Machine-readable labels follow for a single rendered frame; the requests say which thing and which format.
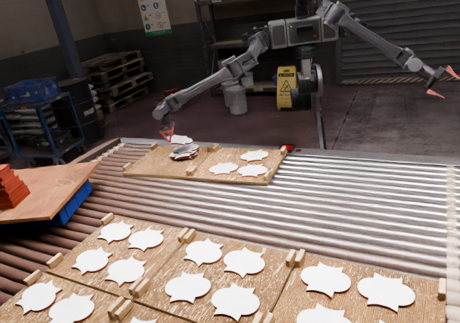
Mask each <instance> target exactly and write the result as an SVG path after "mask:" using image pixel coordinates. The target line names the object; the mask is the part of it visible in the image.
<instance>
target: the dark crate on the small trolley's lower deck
mask: <svg viewBox="0 0 460 323"><path fill-rule="evenodd" d="M50 134H51V137H52V139H53V142H54V145H55V147H56V149H60V148H62V147H63V146H65V145H66V144H68V143H69V142H71V141H73V140H74V139H73V136H72V133H71V130H61V131H50ZM32 140H33V141H32V142H33V143H34V147H36V148H35V149H52V147H51V144H50V141H49V139H48V136H47V133H46V132H44V133H42V134H40V135H39V136H37V137H35V138H33V139H32Z"/></svg>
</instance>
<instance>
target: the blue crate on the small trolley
mask: <svg viewBox="0 0 460 323"><path fill-rule="evenodd" d="M4 90H5V93H6V95H7V96H8V97H7V98H8V99H9V100H8V101H9V104H10V105H16V104H23V103H34V102H41V101H46V100H48V99H50V98H52V97H54V96H56V95H58V94H60V93H61V92H62V91H61V90H60V88H59V86H58V82H57V78H56V77H47V78H40V79H30V80H25V81H20V82H18V83H15V84H13V85H11V86H8V87H6V88H4Z"/></svg>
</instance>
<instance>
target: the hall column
mask: <svg viewBox="0 0 460 323"><path fill-rule="evenodd" d="M45 1H46V4H47V7H48V10H49V13H50V16H51V20H52V22H53V26H54V28H55V32H56V35H57V39H58V41H59V44H60V47H61V50H62V53H63V56H64V59H65V62H66V66H67V69H68V72H69V75H70V77H85V75H84V71H83V68H82V65H81V62H80V59H79V55H78V52H77V49H76V46H75V42H74V40H73V36H72V33H71V30H70V27H69V24H68V20H67V17H66V13H65V11H64V7H63V4H62V0H45ZM100 123H101V127H102V128H103V127H105V126H107V125H109V123H108V122H105V121H103V122H100Z"/></svg>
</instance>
